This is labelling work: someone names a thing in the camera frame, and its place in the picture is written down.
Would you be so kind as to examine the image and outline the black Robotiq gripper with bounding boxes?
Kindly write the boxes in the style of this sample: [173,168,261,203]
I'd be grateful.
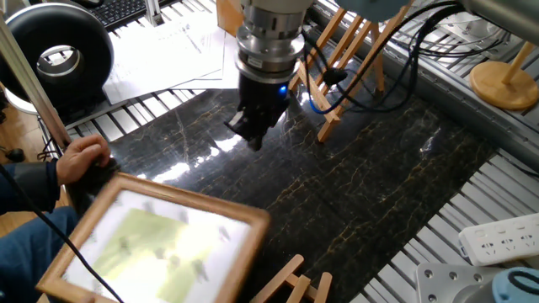
[224,72,291,152]

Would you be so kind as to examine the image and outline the wooden photo frame green print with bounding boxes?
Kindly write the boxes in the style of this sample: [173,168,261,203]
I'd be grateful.
[35,172,271,303]

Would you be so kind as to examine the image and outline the left forearm navy sleeve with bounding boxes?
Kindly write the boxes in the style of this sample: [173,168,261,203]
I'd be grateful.
[0,159,61,216]

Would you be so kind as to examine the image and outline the person's left hand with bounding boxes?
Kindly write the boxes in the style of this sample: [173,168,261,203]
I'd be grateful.
[55,134,113,186]

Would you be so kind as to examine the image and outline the white paper sheet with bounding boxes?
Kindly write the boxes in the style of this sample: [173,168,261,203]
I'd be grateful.
[103,12,227,105]
[172,33,241,90]

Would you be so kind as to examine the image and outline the brown cardboard box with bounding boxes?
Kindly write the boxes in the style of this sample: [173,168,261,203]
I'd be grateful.
[216,0,245,38]

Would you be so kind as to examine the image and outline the black marble pattern sheet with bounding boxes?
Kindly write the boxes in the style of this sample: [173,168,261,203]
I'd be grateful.
[65,41,500,303]

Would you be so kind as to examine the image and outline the small wooden easel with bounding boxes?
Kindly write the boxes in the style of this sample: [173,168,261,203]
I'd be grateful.
[251,253,334,303]

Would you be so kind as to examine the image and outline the black keyboard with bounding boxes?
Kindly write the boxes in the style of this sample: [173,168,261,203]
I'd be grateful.
[90,0,169,30]

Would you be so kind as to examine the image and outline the grey aluminium beam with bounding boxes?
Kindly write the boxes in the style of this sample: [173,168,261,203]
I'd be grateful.
[311,3,539,173]

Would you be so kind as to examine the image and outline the white round disc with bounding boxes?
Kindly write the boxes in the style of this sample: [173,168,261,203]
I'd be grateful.
[3,87,40,116]

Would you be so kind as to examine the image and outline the small black floor object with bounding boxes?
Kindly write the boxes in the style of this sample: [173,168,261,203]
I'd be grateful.
[4,146,25,164]

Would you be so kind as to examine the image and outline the silver perforated metal plate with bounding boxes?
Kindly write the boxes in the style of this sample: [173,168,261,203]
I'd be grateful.
[429,8,504,48]

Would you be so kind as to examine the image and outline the wooden round stand with pole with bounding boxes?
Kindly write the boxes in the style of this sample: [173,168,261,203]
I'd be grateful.
[469,40,539,111]

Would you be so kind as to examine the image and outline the blue jeans leg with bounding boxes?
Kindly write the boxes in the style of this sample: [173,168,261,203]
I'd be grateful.
[0,205,81,303]

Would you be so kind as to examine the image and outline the white power strip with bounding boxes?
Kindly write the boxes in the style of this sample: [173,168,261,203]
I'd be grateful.
[457,212,539,267]

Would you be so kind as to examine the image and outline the tall wooden easel bracket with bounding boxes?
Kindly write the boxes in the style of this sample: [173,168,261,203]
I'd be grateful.
[288,0,416,144]

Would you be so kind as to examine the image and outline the short silver metal post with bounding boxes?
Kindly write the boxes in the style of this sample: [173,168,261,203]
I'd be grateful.
[142,0,165,27]

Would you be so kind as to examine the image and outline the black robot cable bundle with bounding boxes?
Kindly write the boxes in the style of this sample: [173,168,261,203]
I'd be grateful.
[301,0,468,115]

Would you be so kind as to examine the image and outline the black ring light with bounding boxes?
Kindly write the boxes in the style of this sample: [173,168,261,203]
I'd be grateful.
[0,2,115,110]

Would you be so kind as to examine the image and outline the thin black cable loop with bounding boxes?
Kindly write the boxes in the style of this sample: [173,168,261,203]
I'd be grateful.
[36,137,58,163]

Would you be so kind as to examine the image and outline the thick black cable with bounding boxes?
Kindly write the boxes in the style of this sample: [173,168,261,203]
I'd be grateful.
[0,162,125,303]

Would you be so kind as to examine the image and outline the black background cables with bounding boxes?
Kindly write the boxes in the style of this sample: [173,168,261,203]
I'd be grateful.
[420,33,509,59]

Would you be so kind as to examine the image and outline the aluminium frame post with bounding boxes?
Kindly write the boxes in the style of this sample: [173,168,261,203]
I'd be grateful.
[0,16,72,148]

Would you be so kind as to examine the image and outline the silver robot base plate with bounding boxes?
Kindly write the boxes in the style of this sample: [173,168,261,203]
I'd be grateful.
[414,263,502,303]

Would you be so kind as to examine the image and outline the black power strip cable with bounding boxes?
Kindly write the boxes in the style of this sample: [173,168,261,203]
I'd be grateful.
[507,269,539,295]

